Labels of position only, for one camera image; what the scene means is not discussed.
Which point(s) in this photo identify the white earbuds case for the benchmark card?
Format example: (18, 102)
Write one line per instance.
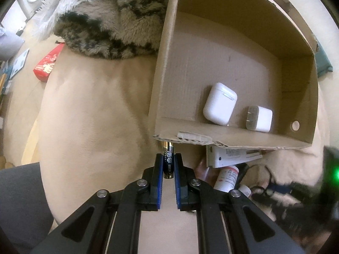
(218, 103)

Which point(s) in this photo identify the cardboard box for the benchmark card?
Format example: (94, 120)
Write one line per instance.
(225, 45)

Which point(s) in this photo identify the fuzzy grey patterned blanket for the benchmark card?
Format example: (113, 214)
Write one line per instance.
(106, 18)

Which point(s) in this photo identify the black and gold battery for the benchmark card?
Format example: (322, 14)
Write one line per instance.
(168, 161)

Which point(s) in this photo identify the grey cloth bundle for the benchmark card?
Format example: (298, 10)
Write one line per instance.
(9, 45)

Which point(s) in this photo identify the white charger plug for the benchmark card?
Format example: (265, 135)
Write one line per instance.
(261, 119)

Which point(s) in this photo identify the small plain white bottle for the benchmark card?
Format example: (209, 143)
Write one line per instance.
(245, 190)

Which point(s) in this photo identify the beige plush blanket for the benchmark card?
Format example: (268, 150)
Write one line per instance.
(92, 111)

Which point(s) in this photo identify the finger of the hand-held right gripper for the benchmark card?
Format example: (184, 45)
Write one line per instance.
(280, 189)

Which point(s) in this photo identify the wooden bed frame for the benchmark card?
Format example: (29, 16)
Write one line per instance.
(30, 140)

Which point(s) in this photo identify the pale blue booklet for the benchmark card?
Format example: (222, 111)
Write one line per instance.
(18, 63)

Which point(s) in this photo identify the white remote control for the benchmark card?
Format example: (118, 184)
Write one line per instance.
(227, 156)

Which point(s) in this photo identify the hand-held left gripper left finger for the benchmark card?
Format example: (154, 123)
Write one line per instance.
(159, 180)

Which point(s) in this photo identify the white red-label pill bottle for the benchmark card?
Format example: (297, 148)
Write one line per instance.
(226, 177)

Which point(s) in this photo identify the teal cushion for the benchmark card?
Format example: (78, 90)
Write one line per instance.
(323, 63)

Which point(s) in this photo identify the red packet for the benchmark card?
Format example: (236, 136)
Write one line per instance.
(47, 64)

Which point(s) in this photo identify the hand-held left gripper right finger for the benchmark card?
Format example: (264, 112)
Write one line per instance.
(178, 180)

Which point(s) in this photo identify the person's grey trouser leg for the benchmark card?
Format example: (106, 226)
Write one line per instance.
(21, 203)

